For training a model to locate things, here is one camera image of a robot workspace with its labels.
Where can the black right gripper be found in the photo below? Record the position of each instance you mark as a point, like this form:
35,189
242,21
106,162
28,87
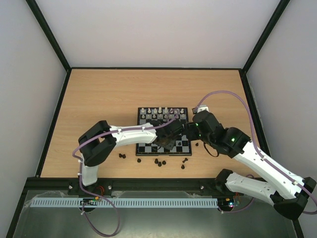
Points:
189,130

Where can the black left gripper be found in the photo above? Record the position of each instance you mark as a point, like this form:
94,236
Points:
171,146

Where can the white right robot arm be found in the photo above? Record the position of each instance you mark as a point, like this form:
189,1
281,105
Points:
287,192

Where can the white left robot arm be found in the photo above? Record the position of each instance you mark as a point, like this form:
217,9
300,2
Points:
96,144

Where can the black grey chess board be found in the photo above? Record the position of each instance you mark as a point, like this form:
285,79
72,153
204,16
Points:
143,149

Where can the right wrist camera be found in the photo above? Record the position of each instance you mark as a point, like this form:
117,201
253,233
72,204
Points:
200,108

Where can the light blue cable duct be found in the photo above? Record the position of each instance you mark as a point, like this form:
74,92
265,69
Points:
126,203

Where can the black enclosure frame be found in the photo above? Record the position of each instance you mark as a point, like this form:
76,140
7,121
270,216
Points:
36,181

